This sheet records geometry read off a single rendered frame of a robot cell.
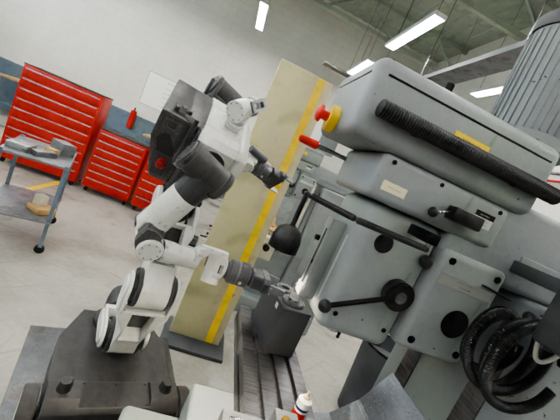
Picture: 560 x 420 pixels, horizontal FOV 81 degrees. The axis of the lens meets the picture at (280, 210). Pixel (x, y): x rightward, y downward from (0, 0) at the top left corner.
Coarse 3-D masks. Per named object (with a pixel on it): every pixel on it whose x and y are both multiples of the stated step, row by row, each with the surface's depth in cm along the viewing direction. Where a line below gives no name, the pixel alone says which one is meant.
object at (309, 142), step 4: (300, 136) 85; (304, 136) 85; (300, 140) 85; (304, 140) 85; (308, 140) 85; (312, 140) 85; (316, 140) 86; (308, 144) 85; (312, 144) 85; (316, 144) 85; (320, 144) 86; (316, 148) 86; (320, 148) 86; (324, 148) 86; (328, 148) 87; (328, 152) 87; (332, 152) 87; (336, 152) 87; (336, 156) 87; (340, 156) 87; (344, 156) 88; (344, 160) 88
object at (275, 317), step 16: (288, 288) 135; (272, 304) 126; (288, 304) 121; (304, 304) 125; (256, 320) 134; (272, 320) 121; (288, 320) 119; (304, 320) 121; (272, 336) 119; (288, 336) 121; (272, 352) 121; (288, 352) 123
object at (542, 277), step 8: (512, 264) 77; (520, 264) 75; (512, 272) 76; (520, 272) 74; (528, 272) 72; (536, 272) 71; (544, 272) 69; (536, 280) 70; (544, 280) 69; (552, 280) 67; (552, 288) 67
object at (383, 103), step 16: (384, 112) 60; (400, 112) 61; (416, 128) 62; (432, 128) 62; (432, 144) 65; (448, 144) 63; (464, 144) 64; (464, 160) 66; (480, 160) 65; (496, 160) 65; (496, 176) 67; (512, 176) 66; (528, 176) 67; (528, 192) 69; (544, 192) 68
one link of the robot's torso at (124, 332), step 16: (128, 288) 115; (176, 304) 126; (112, 320) 135; (128, 320) 121; (144, 320) 131; (160, 320) 126; (112, 336) 132; (128, 336) 132; (144, 336) 129; (128, 352) 138
